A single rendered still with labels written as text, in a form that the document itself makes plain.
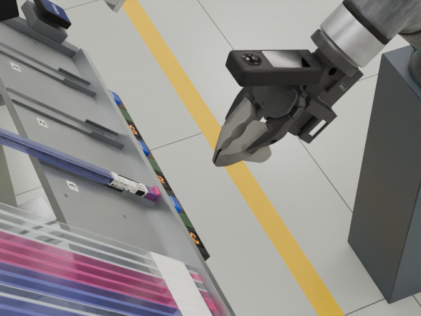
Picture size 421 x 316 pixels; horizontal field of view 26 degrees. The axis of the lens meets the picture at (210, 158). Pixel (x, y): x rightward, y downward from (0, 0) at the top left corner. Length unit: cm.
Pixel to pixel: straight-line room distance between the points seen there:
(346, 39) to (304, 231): 101
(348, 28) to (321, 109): 11
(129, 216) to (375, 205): 85
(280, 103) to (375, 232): 82
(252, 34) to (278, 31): 7
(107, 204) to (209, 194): 105
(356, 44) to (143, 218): 33
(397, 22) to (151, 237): 39
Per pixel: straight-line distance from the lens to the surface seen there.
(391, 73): 164
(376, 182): 181
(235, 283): 196
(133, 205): 112
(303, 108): 112
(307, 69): 110
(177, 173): 215
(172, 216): 113
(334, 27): 110
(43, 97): 118
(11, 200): 186
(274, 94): 113
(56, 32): 133
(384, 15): 110
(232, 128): 115
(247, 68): 106
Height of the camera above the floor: 162
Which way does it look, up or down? 48 degrees down
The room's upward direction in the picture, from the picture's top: straight up
